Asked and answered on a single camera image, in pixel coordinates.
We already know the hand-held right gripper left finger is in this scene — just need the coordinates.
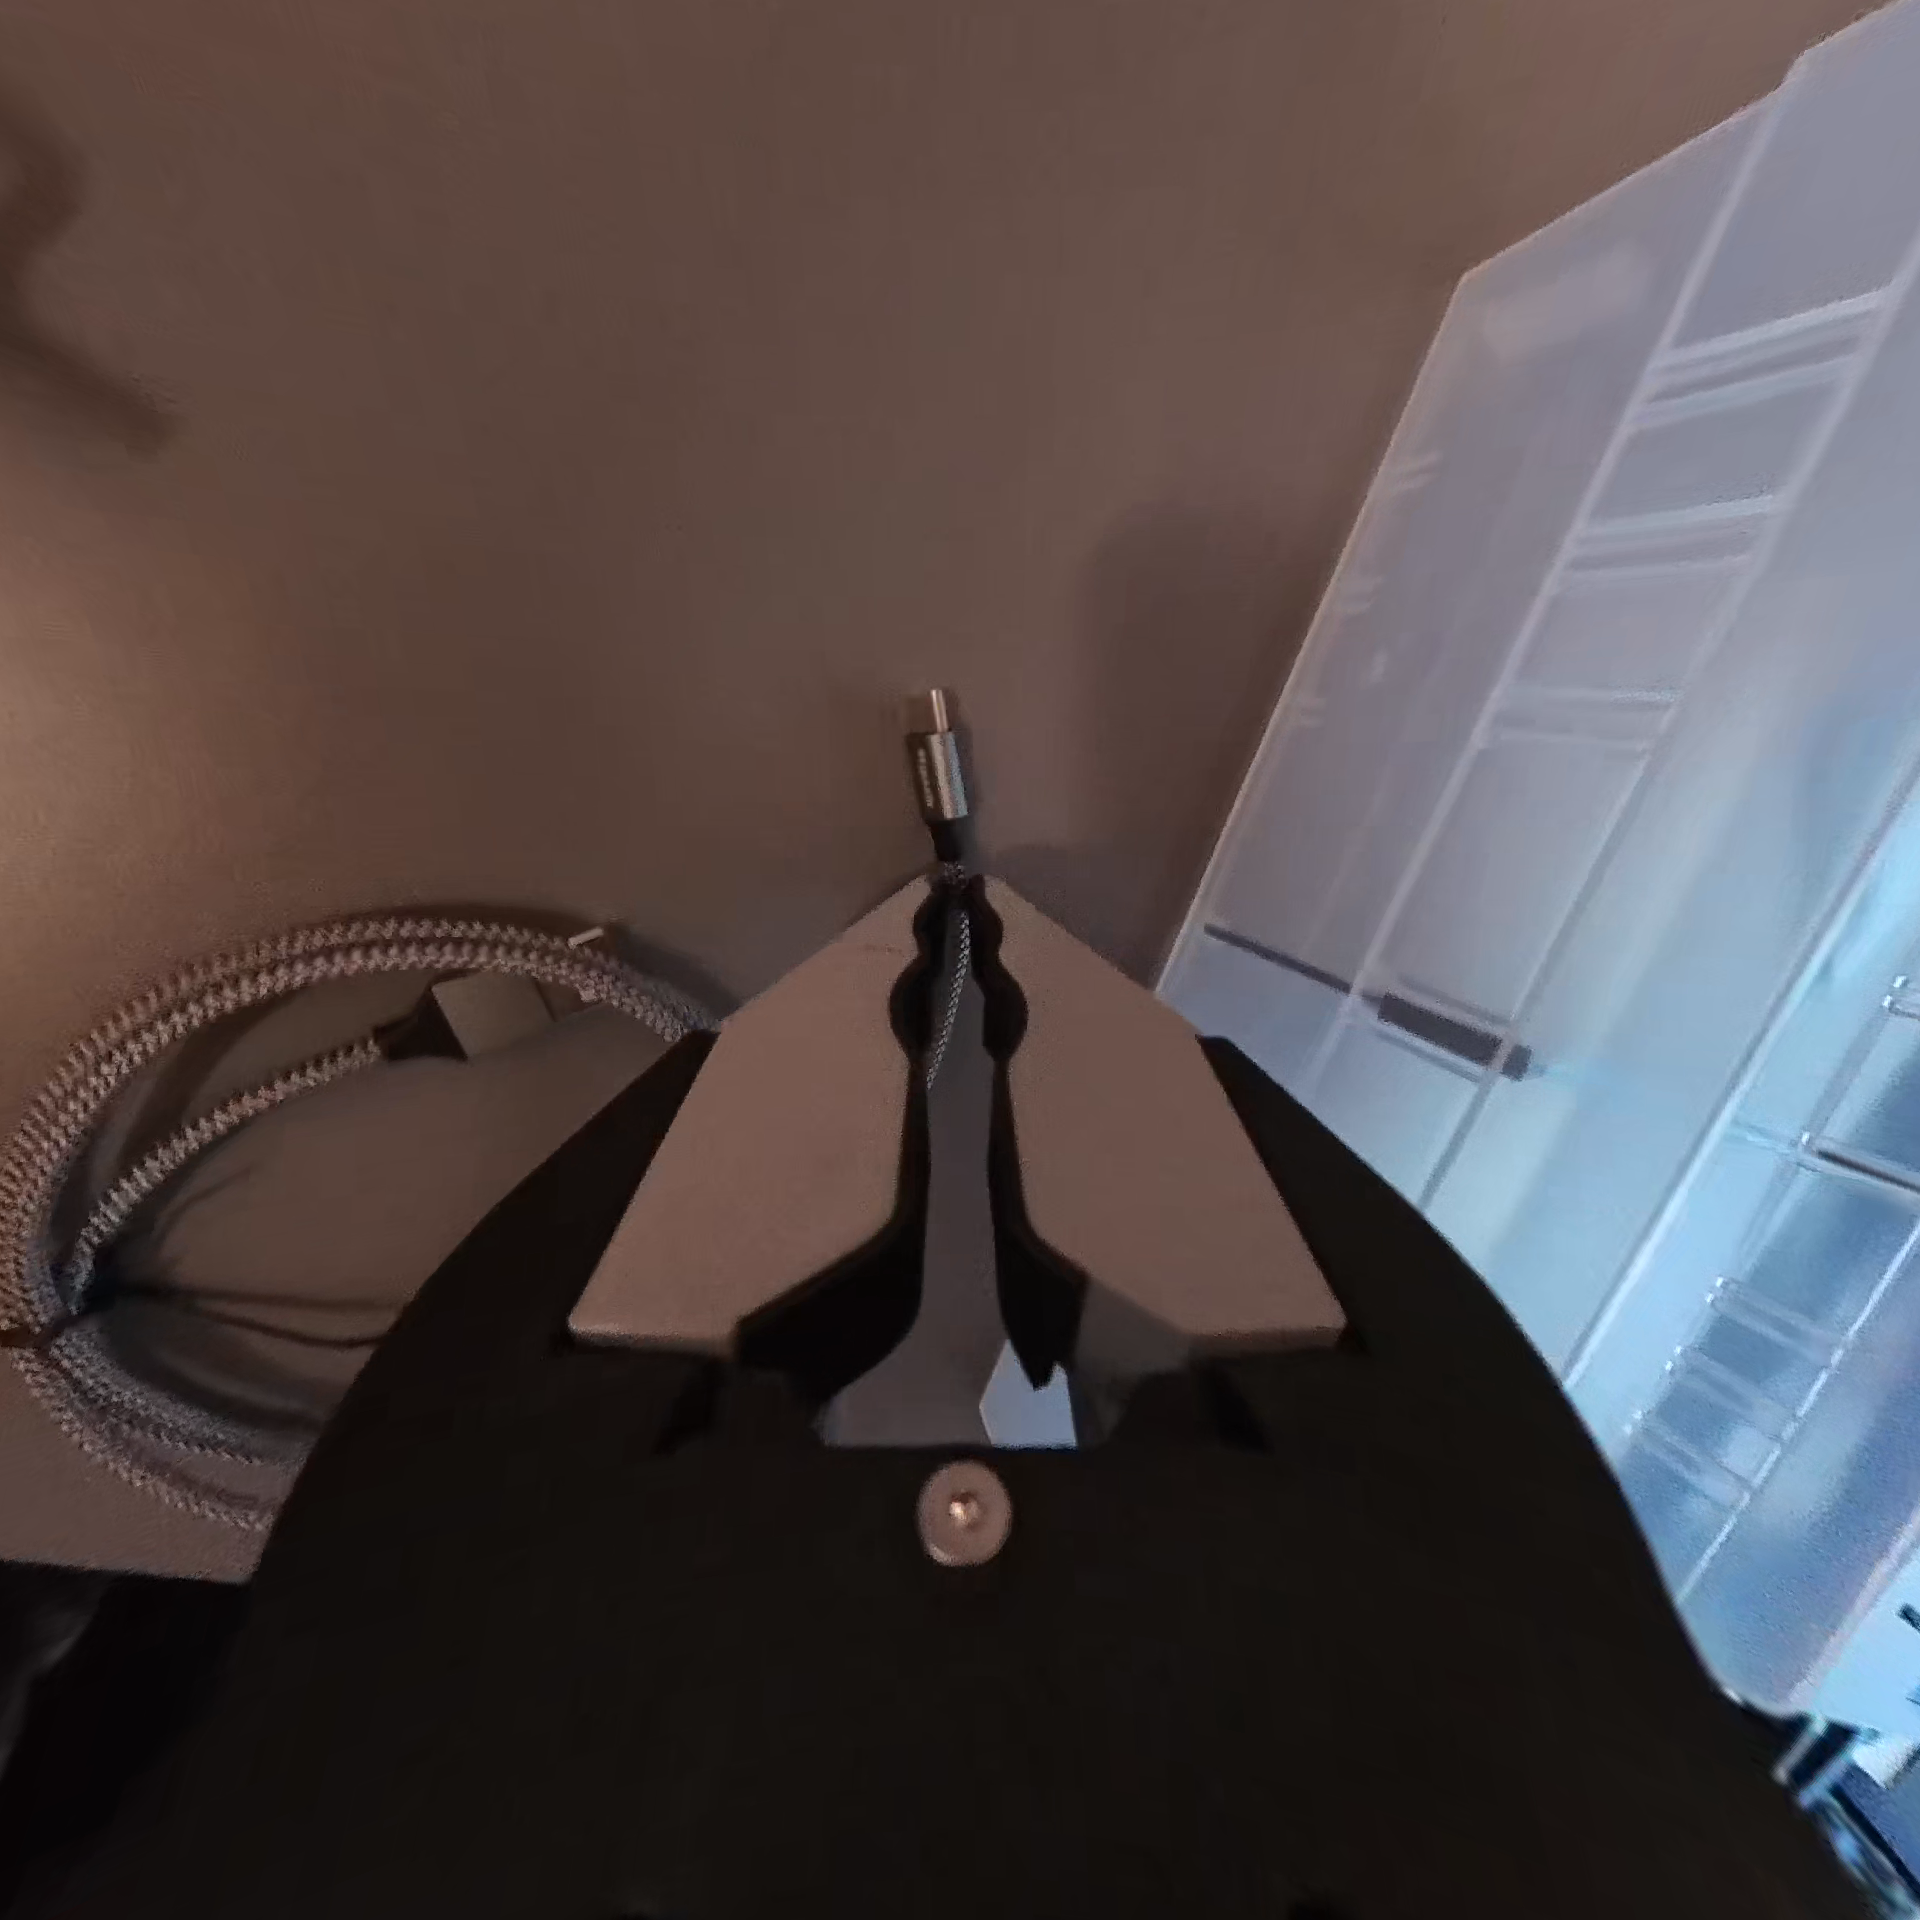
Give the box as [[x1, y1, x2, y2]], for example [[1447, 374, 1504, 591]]
[[567, 875, 941, 1412]]

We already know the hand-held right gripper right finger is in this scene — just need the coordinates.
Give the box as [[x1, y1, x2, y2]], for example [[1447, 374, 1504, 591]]
[[961, 873, 1350, 1415]]

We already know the grey braided usb-c cable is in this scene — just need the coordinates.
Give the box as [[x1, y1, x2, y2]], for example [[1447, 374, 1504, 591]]
[[0, 685, 1000, 1532]]

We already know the clear plastic drawer organizer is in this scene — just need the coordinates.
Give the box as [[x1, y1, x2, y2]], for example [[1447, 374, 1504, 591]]
[[1155, 0, 1920, 1728]]

